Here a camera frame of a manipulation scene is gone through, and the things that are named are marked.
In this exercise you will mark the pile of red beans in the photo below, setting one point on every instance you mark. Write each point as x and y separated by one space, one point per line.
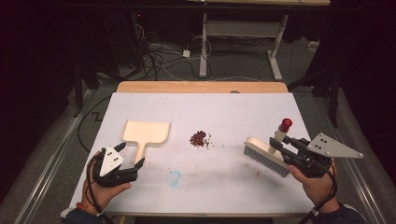
198 139

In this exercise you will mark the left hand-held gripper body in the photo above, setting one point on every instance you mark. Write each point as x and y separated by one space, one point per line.
110 161

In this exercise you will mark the white table sheet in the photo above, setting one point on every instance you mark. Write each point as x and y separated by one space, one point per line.
218 186

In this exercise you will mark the cream plastic dustpan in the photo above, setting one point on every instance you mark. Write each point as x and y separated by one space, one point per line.
146 132

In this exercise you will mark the white brush with red tip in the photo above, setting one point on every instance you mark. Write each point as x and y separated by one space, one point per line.
258 149

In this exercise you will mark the white-framed desk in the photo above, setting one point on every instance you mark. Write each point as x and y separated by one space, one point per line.
204 46

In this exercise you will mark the person's left hand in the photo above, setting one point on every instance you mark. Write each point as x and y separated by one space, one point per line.
99 194

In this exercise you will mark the dark metal stand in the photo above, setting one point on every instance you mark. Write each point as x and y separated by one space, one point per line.
335 96

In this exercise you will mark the white power adapter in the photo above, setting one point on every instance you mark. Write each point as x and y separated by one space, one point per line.
186 53

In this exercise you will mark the person's right hand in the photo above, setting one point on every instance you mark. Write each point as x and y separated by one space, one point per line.
314 189

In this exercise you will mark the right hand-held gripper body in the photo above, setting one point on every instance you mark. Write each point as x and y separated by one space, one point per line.
311 158

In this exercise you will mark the white box on floor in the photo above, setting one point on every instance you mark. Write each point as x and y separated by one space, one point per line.
313 46

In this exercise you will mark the metal floor rail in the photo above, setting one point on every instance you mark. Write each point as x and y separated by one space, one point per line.
361 183
46 174

